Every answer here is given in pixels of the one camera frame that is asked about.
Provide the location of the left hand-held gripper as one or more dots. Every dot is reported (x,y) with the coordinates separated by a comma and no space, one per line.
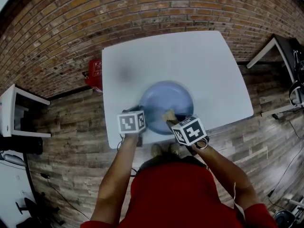
(130,123)

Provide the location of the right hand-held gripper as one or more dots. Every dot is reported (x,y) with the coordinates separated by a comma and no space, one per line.
(188,133)

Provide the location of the beige noodle clump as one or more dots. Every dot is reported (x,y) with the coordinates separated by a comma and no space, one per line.
(169,115)

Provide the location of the big blue plate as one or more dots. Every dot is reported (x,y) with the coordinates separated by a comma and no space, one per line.
(166,96)

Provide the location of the person's right forearm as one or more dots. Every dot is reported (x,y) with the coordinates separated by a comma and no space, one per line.
(225,174)

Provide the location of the person's left forearm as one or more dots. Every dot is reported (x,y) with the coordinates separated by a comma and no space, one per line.
(116,182)

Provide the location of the person's right shoe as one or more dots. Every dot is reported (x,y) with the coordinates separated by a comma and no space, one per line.
(175,148)

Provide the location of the person's shoe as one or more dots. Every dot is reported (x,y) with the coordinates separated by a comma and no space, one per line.
(156,149)
(175,148)

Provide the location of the person's left shoe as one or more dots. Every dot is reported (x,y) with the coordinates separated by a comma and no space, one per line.
(156,149)

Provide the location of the person's dark trousers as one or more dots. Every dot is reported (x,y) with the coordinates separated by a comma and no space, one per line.
(166,160)

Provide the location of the red fire extinguisher box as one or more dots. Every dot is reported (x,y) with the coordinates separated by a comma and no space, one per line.
(95,75)

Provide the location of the white square table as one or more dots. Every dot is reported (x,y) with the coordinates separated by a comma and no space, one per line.
(178,58)

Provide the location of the person's red shirt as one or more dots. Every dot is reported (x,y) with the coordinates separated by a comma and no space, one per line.
(173,198)

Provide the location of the black power adapter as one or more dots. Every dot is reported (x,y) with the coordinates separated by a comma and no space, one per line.
(275,116)

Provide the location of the black box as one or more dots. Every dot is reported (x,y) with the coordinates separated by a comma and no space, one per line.
(21,145)

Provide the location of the small white side table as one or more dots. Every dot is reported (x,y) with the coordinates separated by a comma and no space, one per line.
(7,110)

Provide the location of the black office chair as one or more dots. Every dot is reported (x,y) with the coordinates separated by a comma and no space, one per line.
(38,210)

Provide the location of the dark round bin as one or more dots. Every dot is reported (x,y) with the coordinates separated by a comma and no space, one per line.
(283,218)

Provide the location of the white frame dark top table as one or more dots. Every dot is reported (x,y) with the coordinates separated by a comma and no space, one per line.
(282,51)

